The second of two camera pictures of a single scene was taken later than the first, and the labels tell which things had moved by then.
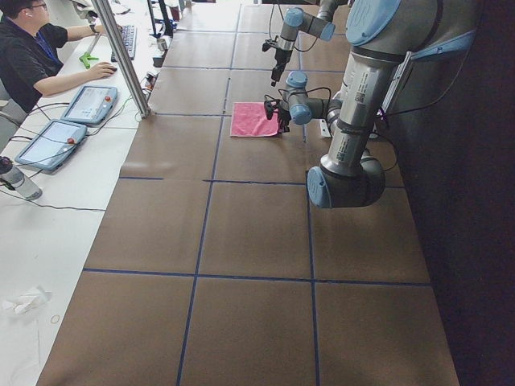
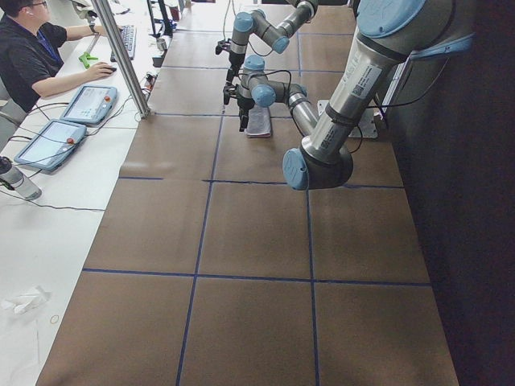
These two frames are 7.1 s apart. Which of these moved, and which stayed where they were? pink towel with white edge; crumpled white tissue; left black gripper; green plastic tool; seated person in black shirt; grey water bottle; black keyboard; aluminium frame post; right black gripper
Moved: right black gripper; pink towel with white edge; left black gripper
Stayed: seated person in black shirt; green plastic tool; aluminium frame post; crumpled white tissue; grey water bottle; black keyboard
